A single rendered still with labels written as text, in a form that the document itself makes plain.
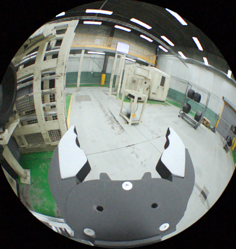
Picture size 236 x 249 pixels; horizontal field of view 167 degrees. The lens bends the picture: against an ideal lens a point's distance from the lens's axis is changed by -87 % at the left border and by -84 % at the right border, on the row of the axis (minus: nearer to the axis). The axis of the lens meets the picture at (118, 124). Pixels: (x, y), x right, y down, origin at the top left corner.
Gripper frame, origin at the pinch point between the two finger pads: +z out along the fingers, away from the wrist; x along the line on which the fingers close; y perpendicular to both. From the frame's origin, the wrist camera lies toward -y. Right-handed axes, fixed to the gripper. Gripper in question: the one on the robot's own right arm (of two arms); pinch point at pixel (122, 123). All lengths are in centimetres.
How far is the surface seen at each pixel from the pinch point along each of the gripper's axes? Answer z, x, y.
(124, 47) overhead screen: 397, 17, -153
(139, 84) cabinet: 415, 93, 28
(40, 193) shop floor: -19, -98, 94
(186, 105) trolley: 317, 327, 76
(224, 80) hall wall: 369, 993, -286
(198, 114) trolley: 243, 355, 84
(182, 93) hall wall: 820, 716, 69
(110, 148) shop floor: 96, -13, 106
